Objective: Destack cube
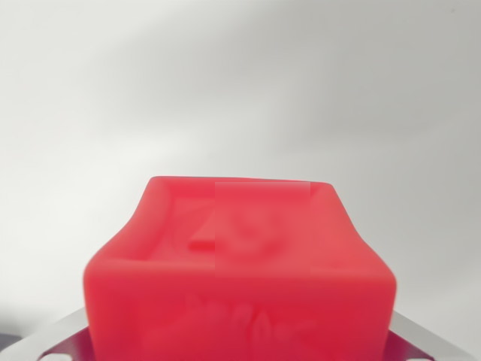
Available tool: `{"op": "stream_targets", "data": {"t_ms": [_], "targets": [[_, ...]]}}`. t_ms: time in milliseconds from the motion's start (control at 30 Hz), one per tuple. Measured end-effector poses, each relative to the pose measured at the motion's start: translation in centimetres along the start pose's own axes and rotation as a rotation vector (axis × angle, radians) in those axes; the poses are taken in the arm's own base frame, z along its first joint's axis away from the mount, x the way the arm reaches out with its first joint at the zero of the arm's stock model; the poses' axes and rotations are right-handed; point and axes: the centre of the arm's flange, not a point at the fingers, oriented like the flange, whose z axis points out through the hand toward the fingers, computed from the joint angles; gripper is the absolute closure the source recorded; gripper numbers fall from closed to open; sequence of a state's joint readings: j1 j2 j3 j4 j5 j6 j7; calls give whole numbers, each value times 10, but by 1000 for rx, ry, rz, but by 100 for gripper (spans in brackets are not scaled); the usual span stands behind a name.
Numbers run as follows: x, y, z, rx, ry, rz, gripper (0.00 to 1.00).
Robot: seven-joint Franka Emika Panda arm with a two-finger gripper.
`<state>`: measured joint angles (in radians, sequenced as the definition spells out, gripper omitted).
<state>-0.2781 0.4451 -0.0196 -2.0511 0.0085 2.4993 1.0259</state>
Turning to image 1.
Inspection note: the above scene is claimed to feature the gripper right finger with silver black pad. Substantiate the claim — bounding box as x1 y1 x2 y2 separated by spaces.
382 309 471 361

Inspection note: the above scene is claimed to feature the gripper left finger with silver black pad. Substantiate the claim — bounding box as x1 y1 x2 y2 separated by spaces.
5 306 98 361

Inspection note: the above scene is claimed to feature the red embossed cube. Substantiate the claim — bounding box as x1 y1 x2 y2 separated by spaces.
82 174 398 361

